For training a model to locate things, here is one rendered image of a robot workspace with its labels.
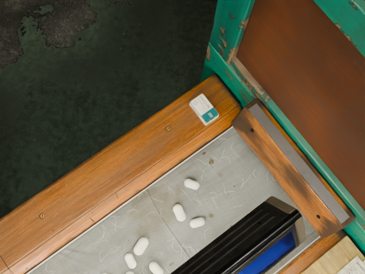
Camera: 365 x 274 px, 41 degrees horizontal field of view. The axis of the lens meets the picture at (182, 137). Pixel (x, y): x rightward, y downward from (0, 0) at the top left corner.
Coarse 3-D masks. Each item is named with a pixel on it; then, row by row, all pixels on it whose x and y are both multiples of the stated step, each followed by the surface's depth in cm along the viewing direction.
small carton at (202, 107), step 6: (198, 96) 105; (204, 96) 105; (192, 102) 105; (198, 102) 105; (204, 102) 105; (192, 108) 106; (198, 108) 104; (204, 108) 104; (210, 108) 104; (198, 114) 105; (204, 114) 104; (210, 114) 104; (216, 114) 104; (204, 120) 104; (210, 120) 104
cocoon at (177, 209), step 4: (176, 204) 101; (176, 208) 101; (180, 208) 101; (176, 212) 101; (180, 212) 100; (184, 212) 101; (176, 216) 101; (180, 216) 100; (184, 216) 100; (180, 220) 100
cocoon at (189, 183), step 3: (186, 180) 103; (189, 180) 102; (192, 180) 103; (186, 183) 102; (189, 183) 102; (192, 183) 102; (195, 183) 102; (198, 183) 103; (186, 186) 103; (189, 186) 103; (192, 186) 102; (195, 186) 102; (198, 186) 103; (195, 189) 103
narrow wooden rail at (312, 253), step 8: (336, 232) 100; (344, 232) 100; (320, 240) 100; (328, 240) 100; (336, 240) 100; (312, 248) 99; (320, 248) 99; (328, 248) 99; (304, 256) 99; (312, 256) 99; (288, 264) 99; (296, 264) 98; (304, 264) 98; (280, 272) 98; (288, 272) 98; (296, 272) 98
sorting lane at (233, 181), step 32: (192, 160) 106; (224, 160) 106; (256, 160) 106; (160, 192) 103; (192, 192) 104; (224, 192) 104; (256, 192) 104; (96, 224) 101; (128, 224) 101; (160, 224) 101; (224, 224) 102; (64, 256) 99; (96, 256) 99; (160, 256) 100; (192, 256) 100; (288, 256) 101
